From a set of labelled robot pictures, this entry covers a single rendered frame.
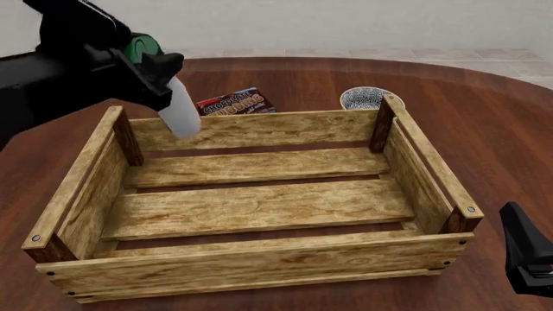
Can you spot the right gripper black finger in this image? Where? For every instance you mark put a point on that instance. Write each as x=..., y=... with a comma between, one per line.
x=525, y=233

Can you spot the wooden slat tray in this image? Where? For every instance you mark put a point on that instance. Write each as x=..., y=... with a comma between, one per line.
x=259, y=204

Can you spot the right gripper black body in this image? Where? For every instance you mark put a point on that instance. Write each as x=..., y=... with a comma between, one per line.
x=533, y=282

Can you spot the black and grey left robot arm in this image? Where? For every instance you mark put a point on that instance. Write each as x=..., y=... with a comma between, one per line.
x=39, y=77

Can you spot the black and white patterned bowl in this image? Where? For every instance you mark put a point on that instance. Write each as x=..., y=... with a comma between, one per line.
x=362, y=98

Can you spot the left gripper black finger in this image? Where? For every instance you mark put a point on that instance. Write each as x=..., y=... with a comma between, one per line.
x=166, y=66
x=149, y=90

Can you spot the chocolate pudding box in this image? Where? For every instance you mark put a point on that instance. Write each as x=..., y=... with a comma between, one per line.
x=235, y=103

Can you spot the white salad dressing bottle green cap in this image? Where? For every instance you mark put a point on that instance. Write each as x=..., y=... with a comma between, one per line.
x=183, y=113

